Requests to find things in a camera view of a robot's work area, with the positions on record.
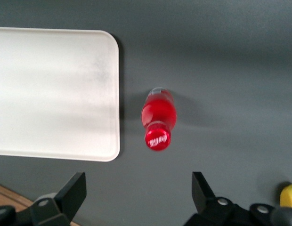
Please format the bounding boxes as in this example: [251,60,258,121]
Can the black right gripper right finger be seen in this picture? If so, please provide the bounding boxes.
[183,171,241,226]

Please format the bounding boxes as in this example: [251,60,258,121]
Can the yellow lemon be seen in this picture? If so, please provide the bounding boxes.
[279,181,292,209]

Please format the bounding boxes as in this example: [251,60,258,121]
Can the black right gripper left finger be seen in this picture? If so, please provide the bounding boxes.
[30,171,88,226]

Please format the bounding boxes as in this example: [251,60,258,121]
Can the beige plastic tray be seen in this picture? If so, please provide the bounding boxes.
[0,26,121,162]

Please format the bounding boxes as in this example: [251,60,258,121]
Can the wooden drawer cabinet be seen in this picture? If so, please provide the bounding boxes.
[0,182,78,226]

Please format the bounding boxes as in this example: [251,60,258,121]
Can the red coke bottle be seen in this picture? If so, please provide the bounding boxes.
[140,87,178,153]

